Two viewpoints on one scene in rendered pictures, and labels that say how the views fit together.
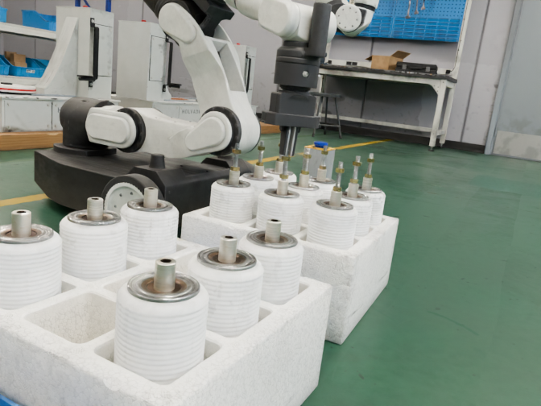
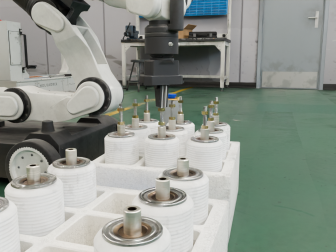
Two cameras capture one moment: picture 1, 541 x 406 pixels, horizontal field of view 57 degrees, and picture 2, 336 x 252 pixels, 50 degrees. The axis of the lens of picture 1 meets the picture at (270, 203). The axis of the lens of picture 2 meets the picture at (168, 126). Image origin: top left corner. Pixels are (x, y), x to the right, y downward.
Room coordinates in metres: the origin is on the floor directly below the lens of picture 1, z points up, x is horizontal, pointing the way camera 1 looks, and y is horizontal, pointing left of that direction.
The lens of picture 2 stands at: (0.07, 0.13, 0.46)
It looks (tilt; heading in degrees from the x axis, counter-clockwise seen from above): 10 degrees down; 350
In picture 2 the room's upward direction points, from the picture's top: straight up
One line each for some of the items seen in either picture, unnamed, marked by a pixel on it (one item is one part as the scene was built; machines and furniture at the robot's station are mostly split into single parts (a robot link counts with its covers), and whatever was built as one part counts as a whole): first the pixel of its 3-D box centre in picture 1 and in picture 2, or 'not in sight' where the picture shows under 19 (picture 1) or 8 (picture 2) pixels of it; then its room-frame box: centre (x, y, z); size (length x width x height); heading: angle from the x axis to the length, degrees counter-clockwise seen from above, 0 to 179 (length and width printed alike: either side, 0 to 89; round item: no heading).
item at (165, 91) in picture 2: (293, 140); (165, 95); (1.03, -0.03, 0.36); 0.03 x 0.02 x 0.06; 22
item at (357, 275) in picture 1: (294, 252); (171, 179); (1.13, -0.07, 0.09); 0.39 x 0.39 x 0.18; 65
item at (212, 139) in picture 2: (334, 205); (204, 139); (0.97, -0.13, 0.25); 0.08 x 0.08 x 0.01
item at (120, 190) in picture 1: (133, 210); (34, 168); (1.30, 0.37, 0.10); 0.20 x 0.05 x 0.20; 64
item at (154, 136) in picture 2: (282, 193); (161, 137); (1.02, -0.02, 0.25); 0.08 x 0.08 x 0.01
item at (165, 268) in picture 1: (164, 275); (132, 221); (0.49, 0.10, 0.26); 0.02 x 0.02 x 0.03
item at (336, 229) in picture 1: (328, 248); (203, 172); (0.97, -0.13, 0.16); 0.10 x 0.10 x 0.18
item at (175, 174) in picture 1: (134, 155); (23, 124); (1.64, 0.47, 0.19); 0.64 x 0.52 x 0.33; 64
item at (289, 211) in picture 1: (277, 234); (161, 169); (1.02, -0.02, 0.16); 0.10 x 0.10 x 0.18
